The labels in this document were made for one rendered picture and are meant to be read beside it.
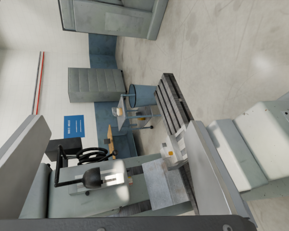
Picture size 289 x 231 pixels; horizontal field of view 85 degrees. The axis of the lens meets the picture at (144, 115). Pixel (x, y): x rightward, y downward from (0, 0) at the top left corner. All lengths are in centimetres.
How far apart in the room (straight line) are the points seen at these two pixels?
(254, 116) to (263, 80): 89
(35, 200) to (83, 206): 16
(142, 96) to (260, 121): 231
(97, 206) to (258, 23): 183
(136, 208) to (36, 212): 67
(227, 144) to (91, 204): 65
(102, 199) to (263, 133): 75
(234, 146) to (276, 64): 101
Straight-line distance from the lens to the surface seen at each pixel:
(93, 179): 61
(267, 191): 165
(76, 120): 588
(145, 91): 297
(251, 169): 88
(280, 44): 173
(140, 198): 123
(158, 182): 124
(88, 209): 73
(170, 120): 109
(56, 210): 74
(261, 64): 178
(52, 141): 115
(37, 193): 73
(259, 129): 89
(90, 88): 583
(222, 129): 88
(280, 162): 87
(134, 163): 127
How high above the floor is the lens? 147
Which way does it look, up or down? 20 degrees down
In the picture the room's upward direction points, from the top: 94 degrees counter-clockwise
